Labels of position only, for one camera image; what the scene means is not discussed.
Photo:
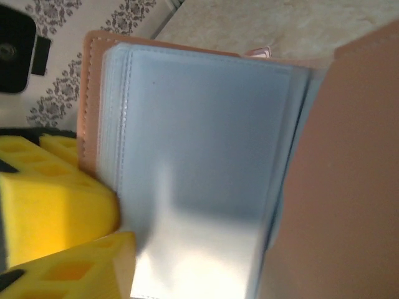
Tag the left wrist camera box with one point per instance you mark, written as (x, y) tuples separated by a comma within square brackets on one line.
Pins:
[(15, 46)]

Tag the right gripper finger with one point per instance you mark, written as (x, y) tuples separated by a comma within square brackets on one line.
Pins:
[(103, 258)]

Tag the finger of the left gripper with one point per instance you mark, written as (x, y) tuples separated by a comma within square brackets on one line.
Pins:
[(56, 211), (53, 143)]

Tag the pink leather card holder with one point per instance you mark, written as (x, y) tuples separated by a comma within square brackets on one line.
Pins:
[(202, 140)]

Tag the aluminium side rail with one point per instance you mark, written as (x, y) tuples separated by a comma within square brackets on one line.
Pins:
[(175, 2)]

